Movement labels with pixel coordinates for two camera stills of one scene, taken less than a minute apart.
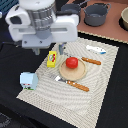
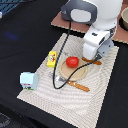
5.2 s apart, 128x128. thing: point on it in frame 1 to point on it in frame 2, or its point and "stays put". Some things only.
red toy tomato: (72, 62) stays put
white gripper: (38, 29) to (97, 42)
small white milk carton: (29, 80) stays put
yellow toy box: (51, 58) stays put
